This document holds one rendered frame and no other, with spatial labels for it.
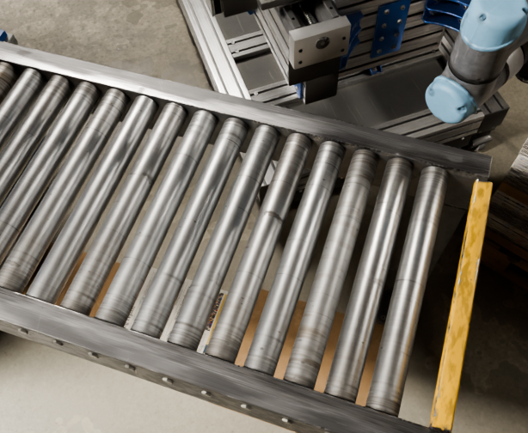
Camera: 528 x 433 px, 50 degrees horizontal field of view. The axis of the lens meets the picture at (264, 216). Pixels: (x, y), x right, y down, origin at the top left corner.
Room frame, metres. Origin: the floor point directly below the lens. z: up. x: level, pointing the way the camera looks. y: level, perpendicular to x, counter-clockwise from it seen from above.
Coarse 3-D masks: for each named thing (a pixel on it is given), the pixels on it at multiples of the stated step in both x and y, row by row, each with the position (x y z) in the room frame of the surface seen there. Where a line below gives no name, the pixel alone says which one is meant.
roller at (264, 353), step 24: (336, 144) 0.61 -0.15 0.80; (312, 168) 0.57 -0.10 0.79; (336, 168) 0.56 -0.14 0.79; (312, 192) 0.51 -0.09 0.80; (312, 216) 0.46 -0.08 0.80; (288, 240) 0.43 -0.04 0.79; (312, 240) 0.42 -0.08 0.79; (288, 264) 0.38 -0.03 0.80; (288, 288) 0.34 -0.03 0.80; (264, 312) 0.30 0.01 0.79; (288, 312) 0.30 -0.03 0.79; (264, 336) 0.26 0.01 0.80; (264, 360) 0.22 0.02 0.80
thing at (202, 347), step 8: (152, 272) 0.73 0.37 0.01; (192, 280) 0.70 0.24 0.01; (144, 288) 0.68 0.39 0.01; (184, 288) 0.67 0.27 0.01; (144, 296) 0.65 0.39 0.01; (184, 296) 0.64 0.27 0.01; (224, 296) 0.63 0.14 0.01; (136, 304) 0.63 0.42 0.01; (176, 304) 0.62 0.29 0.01; (216, 304) 0.61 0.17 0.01; (136, 312) 0.61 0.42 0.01; (176, 312) 0.60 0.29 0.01; (216, 312) 0.58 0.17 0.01; (128, 320) 0.58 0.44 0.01; (168, 320) 0.57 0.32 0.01; (208, 320) 0.56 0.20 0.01; (216, 320) 0.56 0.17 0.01; (128, 328) 0.56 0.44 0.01; (168, 328) 0.55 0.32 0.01; (208, 328) 0.54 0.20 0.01; (168, 336) 0.52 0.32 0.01; (208, 336) 0.51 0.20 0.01; (200, 344) 0.49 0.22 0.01; (200, 352) 0.46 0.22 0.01
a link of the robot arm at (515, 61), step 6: (516, 54) 0.59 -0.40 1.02; (522, 54) 0.59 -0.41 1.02; (510, 60) 0.58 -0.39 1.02; (516, 60) 0.58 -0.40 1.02; (522, 60) 0.59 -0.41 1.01; (510, 66) 0.57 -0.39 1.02; (516, 66) 0.58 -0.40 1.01; (510, 72) 0.57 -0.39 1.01; (516, 72) 0.58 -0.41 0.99; (510, 78) 0.57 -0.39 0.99
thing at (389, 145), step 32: (32, 64) 0.88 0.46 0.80; (64, 64) 0.87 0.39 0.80; (96, 64) 0.86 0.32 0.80; (128, 96) 0.79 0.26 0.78; (160, 96) 0.76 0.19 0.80; (192, 96) 0.76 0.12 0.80; (224, 96) 0.75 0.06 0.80; (288, 128) 0.66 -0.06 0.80; (320, 128) 0.65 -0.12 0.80; (352, 128) 0.65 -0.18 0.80; (384, 160) 0.58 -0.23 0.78; (416, 160) 0.56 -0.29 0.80; (448, 160) 0.56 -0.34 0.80; (480, 160) 0.55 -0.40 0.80; (448, 192) 0.53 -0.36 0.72
